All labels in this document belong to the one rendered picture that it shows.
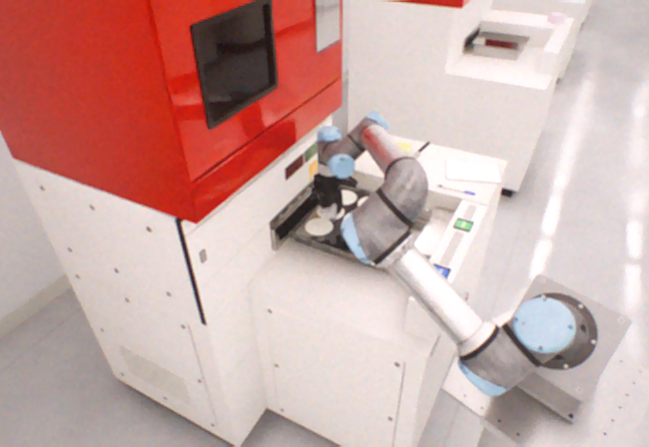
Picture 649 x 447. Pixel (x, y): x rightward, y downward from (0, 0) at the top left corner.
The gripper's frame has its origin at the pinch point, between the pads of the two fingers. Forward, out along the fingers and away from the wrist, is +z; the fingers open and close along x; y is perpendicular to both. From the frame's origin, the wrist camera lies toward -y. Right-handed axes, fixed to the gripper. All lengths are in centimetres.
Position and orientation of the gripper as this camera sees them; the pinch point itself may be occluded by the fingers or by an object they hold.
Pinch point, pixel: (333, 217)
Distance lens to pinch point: 172.8
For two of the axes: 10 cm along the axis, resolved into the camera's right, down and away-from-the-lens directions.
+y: -8.2, 3.6, -4.4
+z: 0.2, 7.9, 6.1
